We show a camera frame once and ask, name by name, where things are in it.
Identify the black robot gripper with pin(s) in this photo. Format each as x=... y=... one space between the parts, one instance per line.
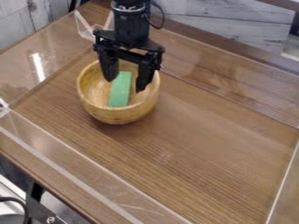
x=129 y=43

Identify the green rectangular block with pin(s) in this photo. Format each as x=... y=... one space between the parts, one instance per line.
x=121 y=90

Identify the brown wooden bowl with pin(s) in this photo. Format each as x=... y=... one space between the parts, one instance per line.
x=94 y=92

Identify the clear acrylic corner bracket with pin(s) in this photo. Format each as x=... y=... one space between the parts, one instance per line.
x=86 y=28

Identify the clear acrylic tray wall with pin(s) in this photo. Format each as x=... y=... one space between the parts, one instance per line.
x=212 y=159

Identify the black table leg frame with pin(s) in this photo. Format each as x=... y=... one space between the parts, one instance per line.
x=41 y=215

